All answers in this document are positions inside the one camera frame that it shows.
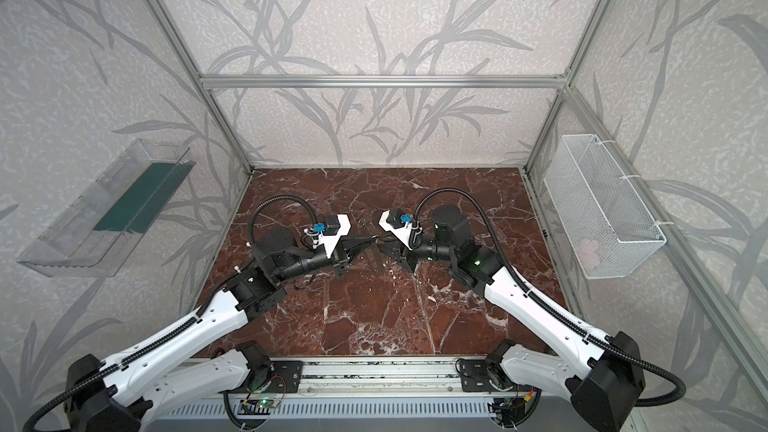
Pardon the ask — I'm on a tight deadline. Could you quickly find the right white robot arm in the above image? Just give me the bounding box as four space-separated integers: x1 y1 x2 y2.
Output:
379 205 645 431

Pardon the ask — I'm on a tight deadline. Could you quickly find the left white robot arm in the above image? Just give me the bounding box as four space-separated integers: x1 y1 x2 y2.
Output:
64 227 374 431

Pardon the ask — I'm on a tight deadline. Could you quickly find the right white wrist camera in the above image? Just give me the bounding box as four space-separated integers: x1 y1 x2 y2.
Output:
379 208 422 250

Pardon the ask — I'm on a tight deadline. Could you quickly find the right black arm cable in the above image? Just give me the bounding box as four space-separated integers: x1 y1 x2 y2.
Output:
412 187 688 408

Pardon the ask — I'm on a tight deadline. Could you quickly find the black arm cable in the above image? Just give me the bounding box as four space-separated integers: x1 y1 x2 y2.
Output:
412 187 688 408
20 193 319 432

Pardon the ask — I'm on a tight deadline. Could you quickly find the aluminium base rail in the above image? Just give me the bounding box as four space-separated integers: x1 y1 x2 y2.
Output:
125 355 631 421

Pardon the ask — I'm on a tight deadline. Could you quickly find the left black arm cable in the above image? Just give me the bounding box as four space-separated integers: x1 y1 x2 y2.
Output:
20 193 319 432

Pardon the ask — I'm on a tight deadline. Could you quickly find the white wire mesh basket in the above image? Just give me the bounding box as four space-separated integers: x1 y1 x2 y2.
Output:
544 134 667 280

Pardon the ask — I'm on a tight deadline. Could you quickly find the clear plastic wall bin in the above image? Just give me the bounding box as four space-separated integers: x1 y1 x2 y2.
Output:
18 139 196 278

